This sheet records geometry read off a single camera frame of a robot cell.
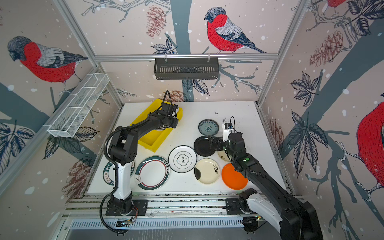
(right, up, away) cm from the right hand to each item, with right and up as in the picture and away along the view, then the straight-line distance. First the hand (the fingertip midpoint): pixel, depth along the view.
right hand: (216, 133), depth 81 cm
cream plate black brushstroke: (-5, -23, +5) cm, 24 cm away
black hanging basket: (-21, +45, +25) cm, 55 cm away
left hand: (-24, +8, +20) cm, 33 cm away
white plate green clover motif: (-20, -17, +9) cm, 27 cm away
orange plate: (+10, -26, 0) cm, 28 cm away
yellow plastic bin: (-39, -5, +10) cm, 41 cm away
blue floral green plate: (-2, +2, +25) cm, 25 cm away
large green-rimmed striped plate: (-38, -24, +5) cm, 45 cm away
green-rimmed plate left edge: (-62, -24, +4) cm, 67 cm away
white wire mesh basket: (-75, +15, -4) cm, 76 cm away
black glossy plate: (-7, -11, +14) cm, 19 cm away
